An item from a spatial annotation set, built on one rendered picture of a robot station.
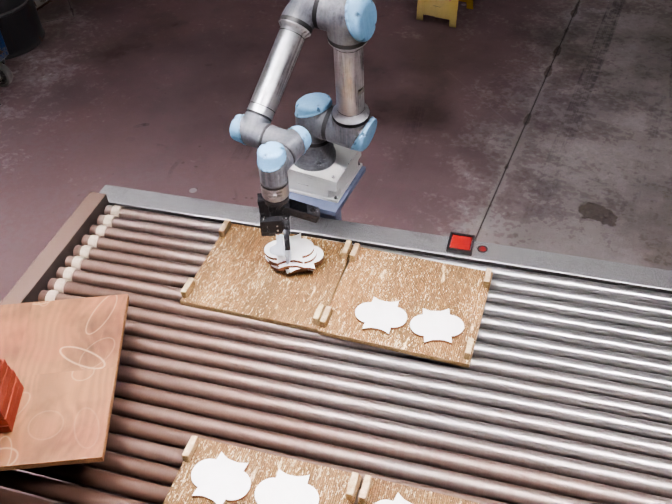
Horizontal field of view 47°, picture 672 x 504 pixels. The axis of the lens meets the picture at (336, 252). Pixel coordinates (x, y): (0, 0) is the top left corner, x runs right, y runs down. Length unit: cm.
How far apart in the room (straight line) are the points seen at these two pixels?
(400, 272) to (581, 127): 257
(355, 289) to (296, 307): 18
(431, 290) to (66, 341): 98
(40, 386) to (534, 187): 283
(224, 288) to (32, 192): 235
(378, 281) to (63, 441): 93
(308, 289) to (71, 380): 68
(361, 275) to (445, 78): 289
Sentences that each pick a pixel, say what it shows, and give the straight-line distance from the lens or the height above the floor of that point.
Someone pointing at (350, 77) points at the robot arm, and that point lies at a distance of 228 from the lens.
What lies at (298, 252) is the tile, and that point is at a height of 99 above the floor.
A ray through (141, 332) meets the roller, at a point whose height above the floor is 91.
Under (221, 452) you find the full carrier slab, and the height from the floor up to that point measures 95.
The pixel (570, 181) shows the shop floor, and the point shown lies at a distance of 420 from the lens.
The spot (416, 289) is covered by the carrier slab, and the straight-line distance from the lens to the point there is 218.
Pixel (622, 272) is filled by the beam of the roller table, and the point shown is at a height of 92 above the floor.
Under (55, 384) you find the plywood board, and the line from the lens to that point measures 198.
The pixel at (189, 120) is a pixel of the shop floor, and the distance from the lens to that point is 471.
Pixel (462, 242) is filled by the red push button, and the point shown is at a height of 93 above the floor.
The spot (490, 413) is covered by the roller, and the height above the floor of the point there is 92.
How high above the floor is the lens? 249
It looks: 43 degrees down
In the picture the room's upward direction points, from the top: 3 degrees counter-clockwise
